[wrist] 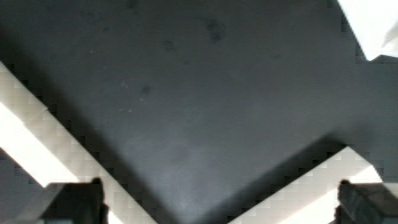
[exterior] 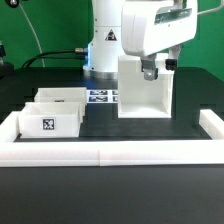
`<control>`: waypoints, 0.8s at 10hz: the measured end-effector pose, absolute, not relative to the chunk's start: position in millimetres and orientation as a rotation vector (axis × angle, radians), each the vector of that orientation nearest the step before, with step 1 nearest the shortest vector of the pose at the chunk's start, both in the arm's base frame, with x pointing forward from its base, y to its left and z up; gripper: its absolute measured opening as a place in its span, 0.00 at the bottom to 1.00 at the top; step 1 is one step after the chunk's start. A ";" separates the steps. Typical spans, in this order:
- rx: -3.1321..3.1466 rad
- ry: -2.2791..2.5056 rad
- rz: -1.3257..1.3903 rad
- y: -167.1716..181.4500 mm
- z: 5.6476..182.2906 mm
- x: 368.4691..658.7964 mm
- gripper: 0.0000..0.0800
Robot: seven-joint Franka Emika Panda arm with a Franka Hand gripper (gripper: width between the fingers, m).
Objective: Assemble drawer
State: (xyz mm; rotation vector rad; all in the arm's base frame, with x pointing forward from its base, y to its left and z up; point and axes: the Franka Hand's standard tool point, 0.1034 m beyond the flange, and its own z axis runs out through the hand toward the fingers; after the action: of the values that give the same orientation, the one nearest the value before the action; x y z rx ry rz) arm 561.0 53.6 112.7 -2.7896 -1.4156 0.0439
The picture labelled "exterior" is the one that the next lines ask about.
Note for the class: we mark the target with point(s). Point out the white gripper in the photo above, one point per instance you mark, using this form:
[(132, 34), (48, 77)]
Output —
[(151, 26)]

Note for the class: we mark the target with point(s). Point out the white drawer cabinet box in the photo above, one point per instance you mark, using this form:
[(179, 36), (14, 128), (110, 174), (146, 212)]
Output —
[(141, 98)]

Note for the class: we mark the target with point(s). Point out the white drawer tray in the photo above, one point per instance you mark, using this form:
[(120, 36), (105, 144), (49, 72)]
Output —
[(50, 120), (68, 94)]

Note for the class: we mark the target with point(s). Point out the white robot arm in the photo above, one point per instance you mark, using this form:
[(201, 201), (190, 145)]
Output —
[(105, 47)]

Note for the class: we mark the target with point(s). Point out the fiducial marker sheet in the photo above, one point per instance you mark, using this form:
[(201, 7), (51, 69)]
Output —
[(102, 96)]

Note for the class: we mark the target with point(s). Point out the black stand at left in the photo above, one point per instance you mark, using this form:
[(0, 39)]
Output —
[(6, 68)]

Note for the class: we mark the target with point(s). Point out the white U-shaped frame fence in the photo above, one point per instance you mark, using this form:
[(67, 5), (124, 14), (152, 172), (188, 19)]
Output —
[(121, 153)]

